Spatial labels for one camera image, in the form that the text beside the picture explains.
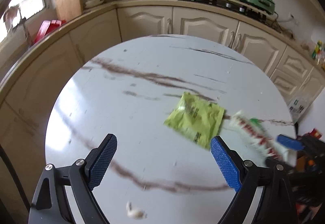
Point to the kitchen window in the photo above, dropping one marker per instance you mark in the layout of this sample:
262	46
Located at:
25	3

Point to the green snack packet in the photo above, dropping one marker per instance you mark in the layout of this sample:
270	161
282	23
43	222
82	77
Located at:
195	120

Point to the cream base cabinets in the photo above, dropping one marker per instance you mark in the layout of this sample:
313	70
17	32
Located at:
203	26

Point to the white rice bag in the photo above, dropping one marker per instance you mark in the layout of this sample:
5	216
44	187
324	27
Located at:
301	108

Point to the round white marble table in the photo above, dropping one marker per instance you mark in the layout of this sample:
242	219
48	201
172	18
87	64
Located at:
127	112

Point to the cluster of condiment bottles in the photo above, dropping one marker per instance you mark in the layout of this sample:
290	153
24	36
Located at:
318	54

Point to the green electric cooking pot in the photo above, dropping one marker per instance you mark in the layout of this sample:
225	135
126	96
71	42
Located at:
256	0

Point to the beige countertop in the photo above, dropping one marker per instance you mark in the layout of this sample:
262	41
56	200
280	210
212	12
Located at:
152	0

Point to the metal sink faucet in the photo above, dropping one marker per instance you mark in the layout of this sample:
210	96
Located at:
24	28

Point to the wooden cutting board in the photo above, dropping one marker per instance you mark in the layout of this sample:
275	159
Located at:
68	3

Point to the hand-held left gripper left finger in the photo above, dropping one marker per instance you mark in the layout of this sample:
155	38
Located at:
102	160

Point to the small white tissue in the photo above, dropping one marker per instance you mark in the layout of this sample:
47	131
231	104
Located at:
134	212

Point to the red dish basket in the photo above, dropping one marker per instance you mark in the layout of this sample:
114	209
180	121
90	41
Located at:
47	28

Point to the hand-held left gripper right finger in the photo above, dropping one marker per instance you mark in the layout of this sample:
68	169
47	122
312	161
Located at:
224	163

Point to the red and white snack packet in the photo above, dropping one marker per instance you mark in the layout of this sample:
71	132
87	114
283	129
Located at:
254	135

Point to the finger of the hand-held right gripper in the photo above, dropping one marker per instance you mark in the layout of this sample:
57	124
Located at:
270	161
289	142

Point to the stack of white bowls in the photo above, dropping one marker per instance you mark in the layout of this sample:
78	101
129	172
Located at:
94	0

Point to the black gas stove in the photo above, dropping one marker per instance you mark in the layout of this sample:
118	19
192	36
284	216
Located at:
228	6

